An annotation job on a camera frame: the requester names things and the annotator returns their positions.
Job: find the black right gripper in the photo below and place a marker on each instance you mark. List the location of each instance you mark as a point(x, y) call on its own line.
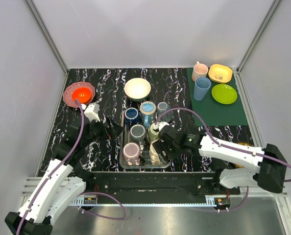
point(159, 151)

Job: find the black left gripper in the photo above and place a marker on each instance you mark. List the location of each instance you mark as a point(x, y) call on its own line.
point(106, 129)

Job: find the light green mug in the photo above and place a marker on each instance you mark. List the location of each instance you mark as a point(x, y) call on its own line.
point(153, 132)

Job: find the dark grey mug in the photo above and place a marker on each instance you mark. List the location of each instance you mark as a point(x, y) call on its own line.
point(137, 133)

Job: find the pink purple mug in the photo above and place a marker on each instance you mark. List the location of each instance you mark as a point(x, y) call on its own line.
point(132, 154)

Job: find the light blue mug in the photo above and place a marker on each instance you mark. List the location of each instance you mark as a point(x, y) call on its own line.
point(148, 113)

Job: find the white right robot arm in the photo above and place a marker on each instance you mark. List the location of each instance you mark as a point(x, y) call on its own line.
point(262, 167)

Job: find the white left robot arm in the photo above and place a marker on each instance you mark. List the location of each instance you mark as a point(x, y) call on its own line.
point(64, 179)

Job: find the dark blue mug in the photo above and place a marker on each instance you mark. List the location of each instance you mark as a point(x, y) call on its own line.
point(131, 116)

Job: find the metal tray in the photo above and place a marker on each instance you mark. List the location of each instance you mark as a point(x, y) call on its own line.
point(125, 138)

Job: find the orange bowl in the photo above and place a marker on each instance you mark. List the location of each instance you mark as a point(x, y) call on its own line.
point(82, 94)

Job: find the white bowl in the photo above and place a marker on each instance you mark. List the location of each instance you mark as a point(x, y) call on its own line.
point(137, 89)

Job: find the small grey blue cup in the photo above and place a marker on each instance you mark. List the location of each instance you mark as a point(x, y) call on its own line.
point(160, 109)

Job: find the pink plate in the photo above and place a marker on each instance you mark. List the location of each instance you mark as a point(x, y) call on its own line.
point(67, 94)

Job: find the green mat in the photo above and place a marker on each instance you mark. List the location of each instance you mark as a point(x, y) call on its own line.
point(214, 113)

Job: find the yellow patterned dish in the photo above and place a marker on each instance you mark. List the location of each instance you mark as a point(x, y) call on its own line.
point(244, 144)

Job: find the blue plastic tumbler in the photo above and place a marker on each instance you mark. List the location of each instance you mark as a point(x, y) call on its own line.
point(201, 87)

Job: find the lime green plate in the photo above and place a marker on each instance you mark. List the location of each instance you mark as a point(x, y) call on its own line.
point(224, 94)

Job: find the yellow square bowl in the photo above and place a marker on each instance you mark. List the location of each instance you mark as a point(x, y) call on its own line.
point(220, 73)

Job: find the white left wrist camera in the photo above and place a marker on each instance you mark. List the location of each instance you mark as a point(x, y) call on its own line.
point(91, 112)

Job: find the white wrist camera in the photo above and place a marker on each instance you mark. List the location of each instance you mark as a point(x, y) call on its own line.
point(157, 127)
point(91, 112)

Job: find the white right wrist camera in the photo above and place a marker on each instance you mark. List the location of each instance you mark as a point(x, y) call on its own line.
point(157, 127)

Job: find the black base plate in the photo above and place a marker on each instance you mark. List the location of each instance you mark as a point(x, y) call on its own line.
point(158, 187)

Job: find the pink cup with handle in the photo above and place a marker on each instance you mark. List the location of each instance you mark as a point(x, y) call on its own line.
point(199, 70)

